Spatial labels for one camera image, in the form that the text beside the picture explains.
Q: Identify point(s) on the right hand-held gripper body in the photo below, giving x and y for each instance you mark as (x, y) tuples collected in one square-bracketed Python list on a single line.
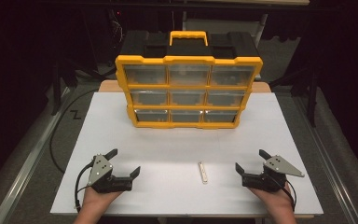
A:
[(270, 182)]

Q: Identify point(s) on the black metal stand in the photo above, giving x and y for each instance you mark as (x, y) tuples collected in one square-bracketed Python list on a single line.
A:
[(313, 102), (56, 93)]

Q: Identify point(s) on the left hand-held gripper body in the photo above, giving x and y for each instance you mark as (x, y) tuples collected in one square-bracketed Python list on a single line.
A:
[(101, 174)]

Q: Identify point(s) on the metal floor rail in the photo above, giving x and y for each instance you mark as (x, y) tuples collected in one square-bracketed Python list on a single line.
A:
[(336, 186), (28, 161)]

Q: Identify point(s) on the yellow black organizer cabinet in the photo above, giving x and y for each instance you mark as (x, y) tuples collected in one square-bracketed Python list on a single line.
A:
[(188, 59)]

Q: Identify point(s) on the person's right hand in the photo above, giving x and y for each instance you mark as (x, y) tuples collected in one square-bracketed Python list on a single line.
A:
[(278, 202)]

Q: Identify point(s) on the single clear plastic drawer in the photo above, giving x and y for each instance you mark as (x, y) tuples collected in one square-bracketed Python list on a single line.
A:
[(225, 99)]

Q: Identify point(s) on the small white connector strip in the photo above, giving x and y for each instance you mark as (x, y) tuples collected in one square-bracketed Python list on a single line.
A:
[(203, 172)]

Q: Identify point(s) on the person's left hand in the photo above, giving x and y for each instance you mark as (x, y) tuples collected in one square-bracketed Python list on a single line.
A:
[(94, 200)]

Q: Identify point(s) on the set of transparent organizer bins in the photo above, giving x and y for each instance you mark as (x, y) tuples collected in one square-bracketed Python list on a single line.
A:
[(188, 75)]

